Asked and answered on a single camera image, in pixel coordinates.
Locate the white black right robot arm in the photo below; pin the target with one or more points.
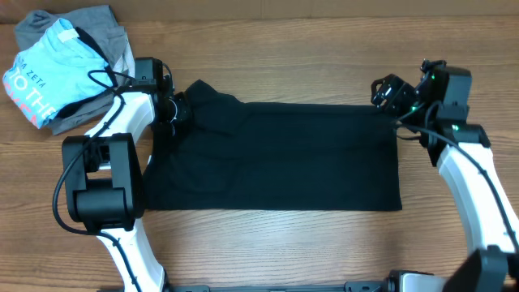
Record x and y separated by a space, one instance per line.
437 110

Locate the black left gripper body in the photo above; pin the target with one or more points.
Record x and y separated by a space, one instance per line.
178 109

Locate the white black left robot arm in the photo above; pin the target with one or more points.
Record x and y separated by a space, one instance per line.
100 192

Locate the light blue folded t-shirt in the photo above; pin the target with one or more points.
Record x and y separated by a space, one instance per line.
53 73

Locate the grey folded garment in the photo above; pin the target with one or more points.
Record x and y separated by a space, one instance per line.
98 22

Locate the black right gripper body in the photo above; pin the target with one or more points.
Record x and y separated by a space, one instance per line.
401 100

